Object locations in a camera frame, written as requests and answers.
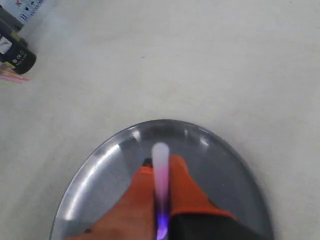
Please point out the pink plastic straw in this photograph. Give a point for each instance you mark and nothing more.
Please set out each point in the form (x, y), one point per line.
(160, 154)

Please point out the round stainless steel plate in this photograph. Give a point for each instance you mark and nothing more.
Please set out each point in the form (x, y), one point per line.
(106, 174)

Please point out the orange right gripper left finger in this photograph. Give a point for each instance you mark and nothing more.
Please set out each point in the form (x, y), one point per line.
(133, 216)

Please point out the white printed box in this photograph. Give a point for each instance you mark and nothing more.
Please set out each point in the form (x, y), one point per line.
(22, 10)

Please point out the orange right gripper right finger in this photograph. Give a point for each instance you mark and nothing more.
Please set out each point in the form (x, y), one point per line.
(193, 216)

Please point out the pink and green straws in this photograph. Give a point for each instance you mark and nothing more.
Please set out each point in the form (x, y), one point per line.
(9, 77)

